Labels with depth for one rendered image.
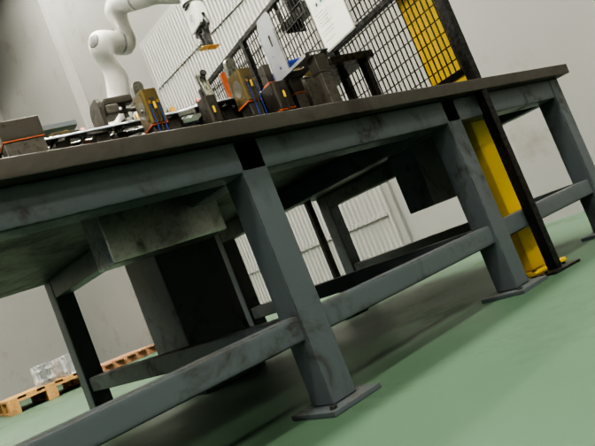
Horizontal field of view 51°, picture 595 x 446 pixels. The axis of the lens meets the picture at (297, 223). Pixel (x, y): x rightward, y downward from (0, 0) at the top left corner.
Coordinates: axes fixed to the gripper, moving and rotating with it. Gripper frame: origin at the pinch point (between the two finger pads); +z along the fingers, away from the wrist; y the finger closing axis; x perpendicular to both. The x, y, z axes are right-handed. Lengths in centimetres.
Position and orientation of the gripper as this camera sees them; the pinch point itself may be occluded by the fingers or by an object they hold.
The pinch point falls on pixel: (206, 41)
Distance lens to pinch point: 254.6
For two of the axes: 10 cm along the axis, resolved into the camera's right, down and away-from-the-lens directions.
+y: 4.8, -2.5, -8.4
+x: 8.0, -2.8, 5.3
